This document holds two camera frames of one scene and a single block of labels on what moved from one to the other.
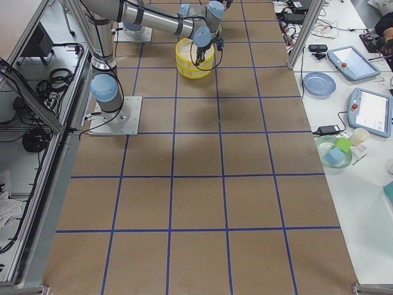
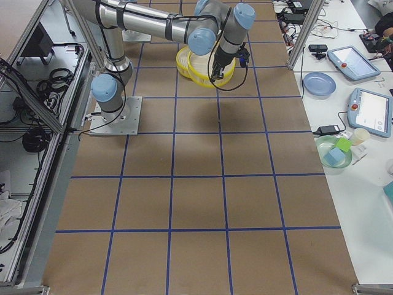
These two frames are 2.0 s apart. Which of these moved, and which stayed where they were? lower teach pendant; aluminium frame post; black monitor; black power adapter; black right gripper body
Moved: black right gripper body
Stayed: aluminium frame post; black monitor; black power adapter; lower teach pendant
